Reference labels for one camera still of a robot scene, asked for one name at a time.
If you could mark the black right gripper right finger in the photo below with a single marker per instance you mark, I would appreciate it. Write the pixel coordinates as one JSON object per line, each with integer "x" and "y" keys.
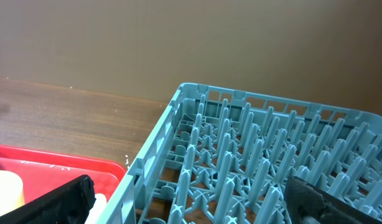
{"x": 307, "y": 203}

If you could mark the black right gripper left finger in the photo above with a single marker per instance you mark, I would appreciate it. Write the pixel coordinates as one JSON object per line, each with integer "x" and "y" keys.
{"x": 69, "y": 203}

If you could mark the yellow plastic cup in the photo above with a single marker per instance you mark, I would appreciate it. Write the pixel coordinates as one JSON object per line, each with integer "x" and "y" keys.
{"x": 11, "y": 192}

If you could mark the grey dishwasher rack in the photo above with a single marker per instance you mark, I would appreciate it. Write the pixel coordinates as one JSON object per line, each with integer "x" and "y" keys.
{"x": 226, "y": 155}

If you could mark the white plastic spoon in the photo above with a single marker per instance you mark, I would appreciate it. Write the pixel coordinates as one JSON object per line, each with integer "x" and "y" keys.
{"x": 97, "y": 209}

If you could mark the red plastic tray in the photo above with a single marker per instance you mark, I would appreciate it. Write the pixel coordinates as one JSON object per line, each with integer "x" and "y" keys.
{"x": 43, "y": 171}

